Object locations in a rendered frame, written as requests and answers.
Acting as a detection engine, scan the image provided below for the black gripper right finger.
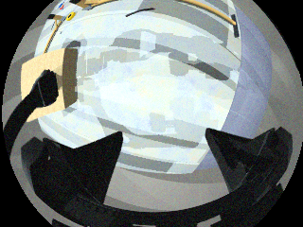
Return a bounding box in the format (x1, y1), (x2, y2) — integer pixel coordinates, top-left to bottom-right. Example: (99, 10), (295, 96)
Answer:
(205, 128), (276, 193)

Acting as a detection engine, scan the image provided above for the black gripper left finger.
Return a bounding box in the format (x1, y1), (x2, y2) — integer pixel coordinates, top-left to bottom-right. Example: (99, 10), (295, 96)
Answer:
(43, 131), (124, 204)

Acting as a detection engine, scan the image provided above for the yellow ring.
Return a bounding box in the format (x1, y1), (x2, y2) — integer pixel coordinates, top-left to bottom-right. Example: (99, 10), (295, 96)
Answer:
(67, 12), (76, 22)

